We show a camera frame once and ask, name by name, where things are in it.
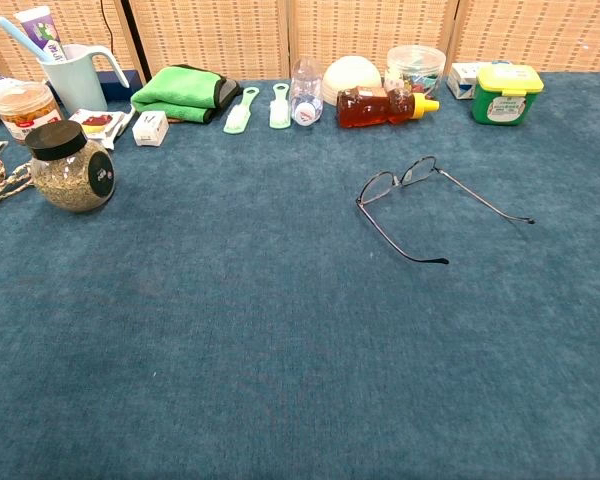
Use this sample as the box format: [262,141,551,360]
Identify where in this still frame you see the wire-frame eyeglasses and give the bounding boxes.
[355,155,536,265]

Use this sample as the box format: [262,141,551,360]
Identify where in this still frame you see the clear plastic water bottle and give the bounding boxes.
[289,56,325,128]

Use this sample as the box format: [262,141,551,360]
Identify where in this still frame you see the honey bottle with yellow cap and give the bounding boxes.
[335,85,440,129]

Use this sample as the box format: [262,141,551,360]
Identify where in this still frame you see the upturned cream bowl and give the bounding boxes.
[321,55,383,107]

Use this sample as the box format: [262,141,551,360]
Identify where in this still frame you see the small white cardboard box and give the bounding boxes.
[131,110,170,148]

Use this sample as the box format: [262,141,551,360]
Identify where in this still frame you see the folded green grey towel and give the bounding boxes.
[130,63,243,125]

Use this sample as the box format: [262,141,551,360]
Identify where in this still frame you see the clear jar of binder clips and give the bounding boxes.
[385,44,447,99]

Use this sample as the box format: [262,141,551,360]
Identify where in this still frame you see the bamboo folding screen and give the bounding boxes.
[0,0,600,84]

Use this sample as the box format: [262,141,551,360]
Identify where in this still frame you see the white blue milk carton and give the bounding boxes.
[446,61,514,101]

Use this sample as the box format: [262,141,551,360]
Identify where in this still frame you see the white cake snack packet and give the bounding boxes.
[68,107,131,151]

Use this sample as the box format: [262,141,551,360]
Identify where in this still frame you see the glass jar with black lid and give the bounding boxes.
[24,119,117,214]

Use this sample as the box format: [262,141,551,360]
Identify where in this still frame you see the green tub with yellow lid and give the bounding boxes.
[470,63,545,126]

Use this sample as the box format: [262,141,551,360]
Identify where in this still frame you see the black tripod pole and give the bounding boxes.
[119,0,149,84]

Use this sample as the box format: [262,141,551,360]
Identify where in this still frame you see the light blue plastic mug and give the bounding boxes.
[38,43,131,115]

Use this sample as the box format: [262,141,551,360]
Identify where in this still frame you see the clear snack jar red label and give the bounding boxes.
[0,81,64,144]

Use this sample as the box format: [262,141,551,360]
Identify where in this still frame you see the purple white toothpaste tube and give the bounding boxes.
[14,5,67,64]

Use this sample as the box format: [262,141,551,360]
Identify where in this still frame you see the light blue toothbrush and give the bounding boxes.
[0,16,54,64]

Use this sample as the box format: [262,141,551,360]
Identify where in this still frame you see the mint green brush long handle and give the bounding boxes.
[223,86,261,135]

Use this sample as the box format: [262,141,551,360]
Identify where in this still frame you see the thin black hanging cable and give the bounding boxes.
[99,0,115,49]

